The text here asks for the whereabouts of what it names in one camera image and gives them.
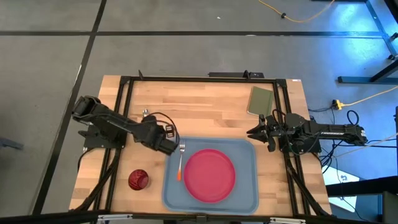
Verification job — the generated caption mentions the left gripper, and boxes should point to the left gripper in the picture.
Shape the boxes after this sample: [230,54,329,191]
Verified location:
[139,115,181,157]

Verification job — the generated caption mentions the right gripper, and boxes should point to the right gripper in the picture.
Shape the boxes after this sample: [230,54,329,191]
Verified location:
[246,114,287,153]

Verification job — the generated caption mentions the orange-handled metal fork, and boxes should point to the orange-handled metal fork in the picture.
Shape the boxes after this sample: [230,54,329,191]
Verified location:
[177,139,186,182]

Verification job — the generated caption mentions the pink round plate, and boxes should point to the pink round plate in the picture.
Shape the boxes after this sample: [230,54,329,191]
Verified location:
[183,148,236,204]

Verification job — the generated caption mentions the red faceted plastic cup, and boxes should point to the red faceted plastic cup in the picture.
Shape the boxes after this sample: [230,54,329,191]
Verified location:
[127,169,150,191]

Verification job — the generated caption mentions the light blue plastic tray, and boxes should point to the light blue plastic tray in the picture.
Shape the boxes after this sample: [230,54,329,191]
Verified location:
[162,136,259,216]

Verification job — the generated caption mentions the green notebook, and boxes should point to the green notebook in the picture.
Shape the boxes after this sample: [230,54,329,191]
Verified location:
[247,86,275,118]

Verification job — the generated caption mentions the white printed sheet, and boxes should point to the white printed sheet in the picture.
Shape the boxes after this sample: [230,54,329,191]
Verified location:
[322,173,361,213]

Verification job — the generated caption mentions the black steel table base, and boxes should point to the black steel table base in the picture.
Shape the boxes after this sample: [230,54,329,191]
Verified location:
[338,0,398,85]

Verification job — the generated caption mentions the black steel beam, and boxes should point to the black steel beam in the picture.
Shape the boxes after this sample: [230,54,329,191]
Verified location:
[325,176,398,197]

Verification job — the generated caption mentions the grey furniture foot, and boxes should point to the grey furniture foot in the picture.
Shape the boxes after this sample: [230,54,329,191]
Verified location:
[0,136,24,151]

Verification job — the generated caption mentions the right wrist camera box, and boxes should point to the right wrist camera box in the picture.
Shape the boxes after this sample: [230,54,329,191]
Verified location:
[267,123,281,137]

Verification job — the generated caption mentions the black mount bar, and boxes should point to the black mount bar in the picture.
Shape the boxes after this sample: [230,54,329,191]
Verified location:
[208,71,266,79]

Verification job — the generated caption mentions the black aluminium table frame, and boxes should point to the black aluminium table frame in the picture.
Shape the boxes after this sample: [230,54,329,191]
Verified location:
[70,70,332,224]

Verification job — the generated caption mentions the silver frame bracket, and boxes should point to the silver frame bracket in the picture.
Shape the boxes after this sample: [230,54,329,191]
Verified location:
[97,213,134,223]
[269,217,307,224]

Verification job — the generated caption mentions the yellow extension cable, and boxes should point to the yellow extension cable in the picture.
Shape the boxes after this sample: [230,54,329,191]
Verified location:
[341,85,398,107]
[257,0,336,24]

